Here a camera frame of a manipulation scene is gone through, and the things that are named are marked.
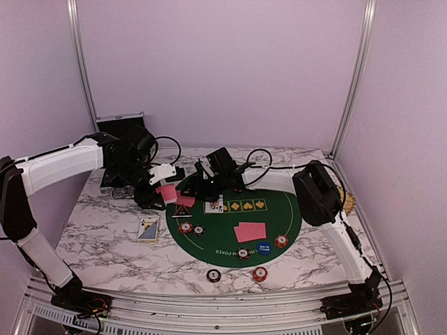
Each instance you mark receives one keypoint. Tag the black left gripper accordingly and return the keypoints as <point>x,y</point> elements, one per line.
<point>144,199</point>

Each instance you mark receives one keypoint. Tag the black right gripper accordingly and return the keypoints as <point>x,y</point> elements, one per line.
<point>192,182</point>

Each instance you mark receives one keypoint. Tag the red backed card deck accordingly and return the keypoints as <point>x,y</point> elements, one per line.
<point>168,193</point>

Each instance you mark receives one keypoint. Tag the dealt red card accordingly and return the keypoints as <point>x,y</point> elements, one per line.
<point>185,201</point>
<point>245,233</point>

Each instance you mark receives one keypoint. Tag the red chip stack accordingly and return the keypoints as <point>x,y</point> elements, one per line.
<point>259,274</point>
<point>185,227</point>
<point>281,241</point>

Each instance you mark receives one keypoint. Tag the dealt red card front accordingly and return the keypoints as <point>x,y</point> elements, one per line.
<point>245,233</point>

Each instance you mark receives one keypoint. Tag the dark hundred chip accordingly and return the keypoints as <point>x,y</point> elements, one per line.
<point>199,230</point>

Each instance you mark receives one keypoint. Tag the dark chip stack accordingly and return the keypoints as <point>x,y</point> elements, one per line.
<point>243,253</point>
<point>213,275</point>

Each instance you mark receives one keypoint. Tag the blue small blind button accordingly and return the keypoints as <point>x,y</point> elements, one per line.
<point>264,248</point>

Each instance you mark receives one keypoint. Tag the red chip stack front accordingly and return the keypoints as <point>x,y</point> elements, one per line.
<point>259,274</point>

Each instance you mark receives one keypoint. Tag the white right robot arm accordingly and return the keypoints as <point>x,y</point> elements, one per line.
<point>320,200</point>

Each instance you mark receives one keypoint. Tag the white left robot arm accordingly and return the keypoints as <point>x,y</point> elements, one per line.
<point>128,158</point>

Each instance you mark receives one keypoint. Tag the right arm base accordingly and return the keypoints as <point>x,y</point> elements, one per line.
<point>341,306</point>

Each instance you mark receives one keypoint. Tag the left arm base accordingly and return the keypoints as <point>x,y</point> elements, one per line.
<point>87,303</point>

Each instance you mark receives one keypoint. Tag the blue card box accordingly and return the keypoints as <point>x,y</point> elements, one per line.
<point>148,230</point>

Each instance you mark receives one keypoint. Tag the triangular all in button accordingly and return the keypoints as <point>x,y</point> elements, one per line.
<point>181,212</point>

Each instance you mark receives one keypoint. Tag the round green poker mat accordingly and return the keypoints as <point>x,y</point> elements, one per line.
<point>278,210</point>

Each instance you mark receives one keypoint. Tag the aluminium poker case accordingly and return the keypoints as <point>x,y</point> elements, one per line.
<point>118,126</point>

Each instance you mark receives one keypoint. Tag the woven bamboo tray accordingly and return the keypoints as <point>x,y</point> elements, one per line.
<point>350,203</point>

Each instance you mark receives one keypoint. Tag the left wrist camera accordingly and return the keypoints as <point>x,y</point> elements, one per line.
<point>161,172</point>

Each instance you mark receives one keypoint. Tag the front aluminium rail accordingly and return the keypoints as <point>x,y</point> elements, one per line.
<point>282,312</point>

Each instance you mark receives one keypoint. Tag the left aluminium frame post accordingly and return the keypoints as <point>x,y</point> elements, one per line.
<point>72,7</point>

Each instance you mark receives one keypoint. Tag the aluminium frame post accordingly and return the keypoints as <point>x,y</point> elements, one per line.
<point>359,67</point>
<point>72,7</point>

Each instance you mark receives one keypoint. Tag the right aluminium frame post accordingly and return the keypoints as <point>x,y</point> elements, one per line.
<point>359,67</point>

